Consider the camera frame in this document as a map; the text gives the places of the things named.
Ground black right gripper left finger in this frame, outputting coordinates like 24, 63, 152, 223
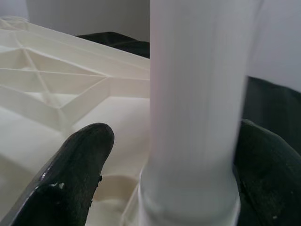
7, 122, 115, 226

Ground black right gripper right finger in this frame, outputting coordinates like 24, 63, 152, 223
231, 119, 301, 226

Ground white plastic table top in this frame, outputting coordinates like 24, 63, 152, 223
0, 16, 151, 226

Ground white plastic table leg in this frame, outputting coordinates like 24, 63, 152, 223
138, 0, 261, 226

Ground black cloth table cover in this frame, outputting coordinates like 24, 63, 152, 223
75, 31, 301, 156

